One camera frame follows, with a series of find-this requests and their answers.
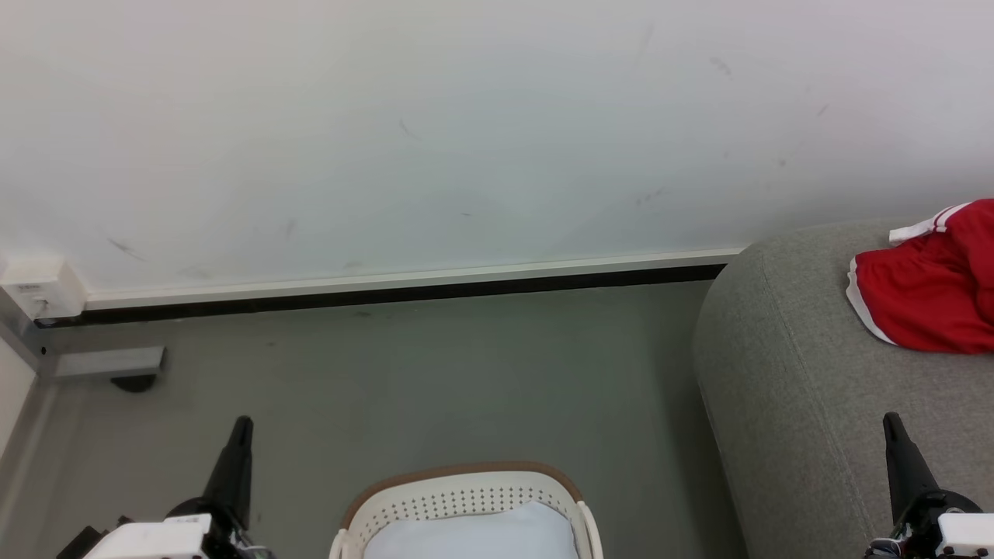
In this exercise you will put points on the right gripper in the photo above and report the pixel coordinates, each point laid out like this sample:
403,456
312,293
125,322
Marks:
955,536

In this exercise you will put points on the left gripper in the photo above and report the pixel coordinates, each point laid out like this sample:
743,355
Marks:
155,539

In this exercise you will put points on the red Bulls sports garment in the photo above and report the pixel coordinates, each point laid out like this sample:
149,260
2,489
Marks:
932,303

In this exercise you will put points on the white perforated laundry basket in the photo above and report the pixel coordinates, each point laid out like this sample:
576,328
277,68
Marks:
458,493

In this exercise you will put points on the light blue clothing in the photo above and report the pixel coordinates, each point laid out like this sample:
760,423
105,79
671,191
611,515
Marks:
474,536

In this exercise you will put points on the grey fabric sofa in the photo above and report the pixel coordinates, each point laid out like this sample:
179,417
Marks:
792,404

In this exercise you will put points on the black round floor foot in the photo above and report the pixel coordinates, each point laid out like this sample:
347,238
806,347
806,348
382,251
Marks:
133,383

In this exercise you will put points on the grey metal floor bar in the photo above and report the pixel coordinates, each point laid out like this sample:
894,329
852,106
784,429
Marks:
109,362

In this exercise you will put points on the black and white baseboard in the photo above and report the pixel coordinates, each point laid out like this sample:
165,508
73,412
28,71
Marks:
388,291

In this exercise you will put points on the grey metal corner post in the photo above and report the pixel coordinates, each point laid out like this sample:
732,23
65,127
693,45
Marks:
23,341

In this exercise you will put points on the white wall socket box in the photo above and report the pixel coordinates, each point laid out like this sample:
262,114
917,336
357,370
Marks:
39,287

